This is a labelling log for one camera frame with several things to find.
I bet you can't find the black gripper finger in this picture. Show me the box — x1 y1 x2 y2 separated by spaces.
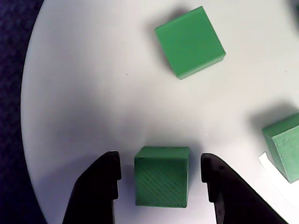
201 153 288 224
61 151 122 224

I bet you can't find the green plastic cube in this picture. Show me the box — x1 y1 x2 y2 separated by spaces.
154 6 227 80
261 112 299 184
134 146 190 208

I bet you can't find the white round plate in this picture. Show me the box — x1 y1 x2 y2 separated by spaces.
20 0 299 224

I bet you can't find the blue woven tablecloth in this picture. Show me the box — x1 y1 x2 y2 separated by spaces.
0 0 47 224

